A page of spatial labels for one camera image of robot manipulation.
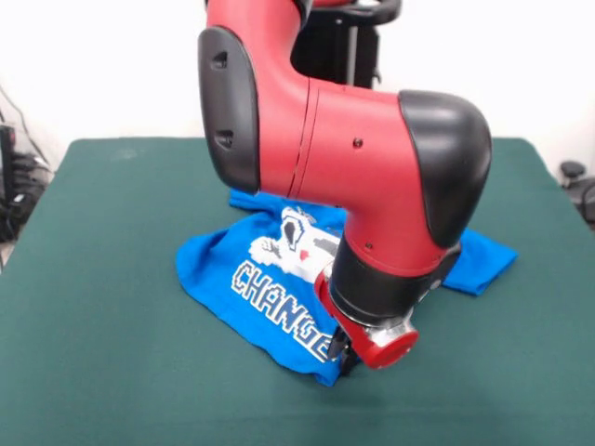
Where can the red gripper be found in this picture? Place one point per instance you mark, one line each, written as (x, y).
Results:
(372, 346)

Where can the blue printed shirt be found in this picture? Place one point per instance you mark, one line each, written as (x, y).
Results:
(223, 279)

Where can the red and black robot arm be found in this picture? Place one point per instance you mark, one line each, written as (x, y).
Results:
(348, 162)

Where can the dark green table cloth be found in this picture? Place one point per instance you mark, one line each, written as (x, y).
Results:
(116, 371)

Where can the black office chair base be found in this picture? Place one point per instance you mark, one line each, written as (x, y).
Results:
(581, 186)

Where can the black box device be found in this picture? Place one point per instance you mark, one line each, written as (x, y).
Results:
(7, 158)

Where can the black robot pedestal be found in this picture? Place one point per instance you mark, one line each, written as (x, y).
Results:
(344, 46)

